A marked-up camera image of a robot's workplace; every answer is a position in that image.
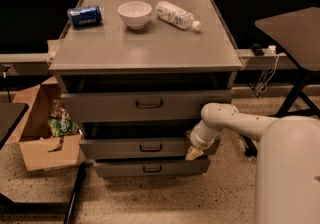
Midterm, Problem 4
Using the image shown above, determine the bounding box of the grey bottom drawer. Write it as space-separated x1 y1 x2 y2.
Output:
93 158 210 178

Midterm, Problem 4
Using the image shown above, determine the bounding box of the dark right side table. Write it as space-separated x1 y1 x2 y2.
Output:
255 7 320 117

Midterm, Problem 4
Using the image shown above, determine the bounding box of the black power adapter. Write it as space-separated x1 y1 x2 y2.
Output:
250 44 264 56

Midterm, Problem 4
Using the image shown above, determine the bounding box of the brown cardboard box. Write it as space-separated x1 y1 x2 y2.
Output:
8 77 84 171

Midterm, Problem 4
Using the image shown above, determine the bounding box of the white bowl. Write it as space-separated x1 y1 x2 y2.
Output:
118 1 152 29

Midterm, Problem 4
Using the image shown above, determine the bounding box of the brown snack bag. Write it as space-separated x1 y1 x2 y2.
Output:
50 98 70 120

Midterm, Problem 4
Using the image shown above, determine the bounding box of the green snack bag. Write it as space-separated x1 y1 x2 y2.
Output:
48 119 78 137

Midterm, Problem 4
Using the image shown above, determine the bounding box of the white charger with cables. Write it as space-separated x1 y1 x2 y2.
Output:
254 45 279 97

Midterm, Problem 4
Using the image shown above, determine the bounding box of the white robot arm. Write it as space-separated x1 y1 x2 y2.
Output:
186 103 320 224

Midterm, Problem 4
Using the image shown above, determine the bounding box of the blue pepsi can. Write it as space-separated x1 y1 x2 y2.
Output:
67 6 102 27

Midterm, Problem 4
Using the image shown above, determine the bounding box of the grey top drawer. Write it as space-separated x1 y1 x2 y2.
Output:
62 90 232 123

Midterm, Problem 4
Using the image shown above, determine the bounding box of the grey drawer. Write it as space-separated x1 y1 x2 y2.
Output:
80 119 198 160
62 90 232 123
93 158 210 178

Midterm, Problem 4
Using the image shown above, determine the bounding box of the grey drawer cabinet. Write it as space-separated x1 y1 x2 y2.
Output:
50 0 241 164

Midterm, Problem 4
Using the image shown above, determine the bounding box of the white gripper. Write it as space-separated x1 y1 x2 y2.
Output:
185 121 220 161

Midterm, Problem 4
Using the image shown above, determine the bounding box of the clear plastic water bottle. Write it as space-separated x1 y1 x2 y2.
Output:
156 1 201 31

